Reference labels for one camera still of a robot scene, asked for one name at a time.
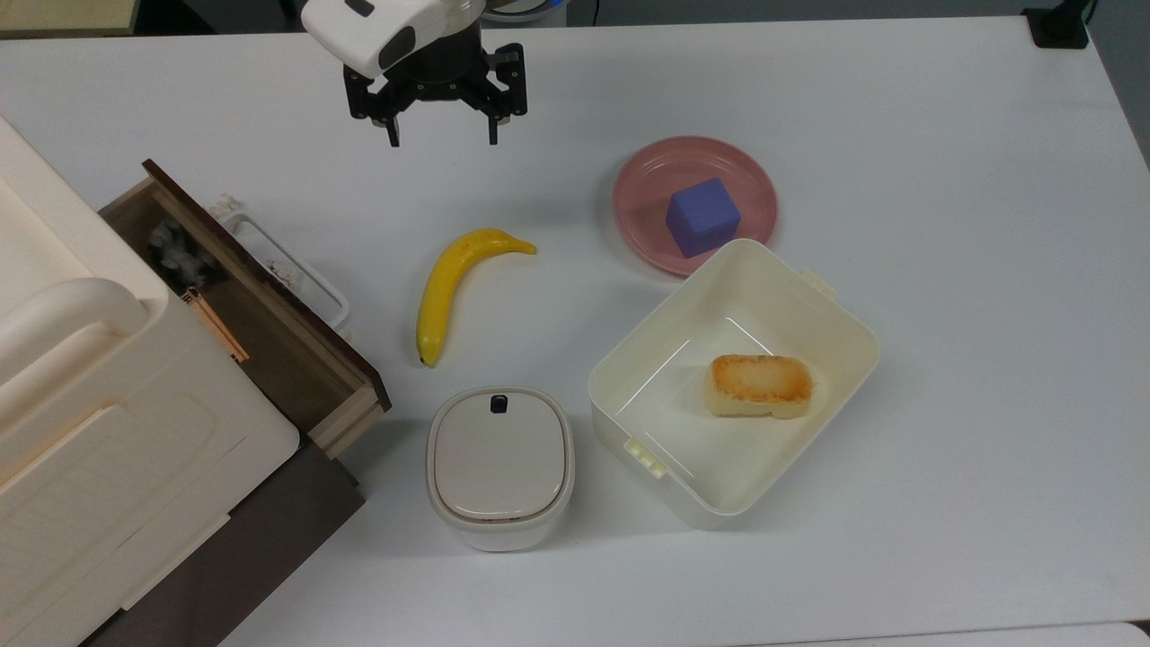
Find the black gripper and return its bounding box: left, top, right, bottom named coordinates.
left=344, top=18, right=528, bottom=147

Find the brown drawer with white handle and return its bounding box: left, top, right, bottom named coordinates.
left=99, top=159, right=392, bottom=461

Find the yellow banana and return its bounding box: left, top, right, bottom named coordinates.
left=415, top=228, right=538, bottom=368

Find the pink plate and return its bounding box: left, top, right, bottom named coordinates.
left=613, top=136, right=779, bottom=277

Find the purple cube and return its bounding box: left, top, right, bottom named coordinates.
left=665, top=177, right=743, bottom=259

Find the grey crumpled paper ball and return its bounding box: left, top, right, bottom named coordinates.
left=148, top=218, right=219, bottom=288

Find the small cream lidded bin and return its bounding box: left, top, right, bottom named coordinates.
left=425, top=386, right=576, bottom=552

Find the beige board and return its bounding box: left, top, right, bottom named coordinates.
left=0, top=0, right=142, bottom=39

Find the cream plastic open container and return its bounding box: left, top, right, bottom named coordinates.
left=588, top=238, right=881, bottom=529

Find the toasted bread loaf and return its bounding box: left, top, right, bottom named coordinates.
left=705, top=353, right=814, bottom=421

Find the dark brown wooden cabinet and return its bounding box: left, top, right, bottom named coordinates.
left=81, top=439, right=367, bottom=647

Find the cream plastic storage box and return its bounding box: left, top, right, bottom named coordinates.
left=0, top=117, right=302, bottom=647

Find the black table clamp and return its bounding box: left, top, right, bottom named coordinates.
left=1022, top=0, right=1095, bottom=49

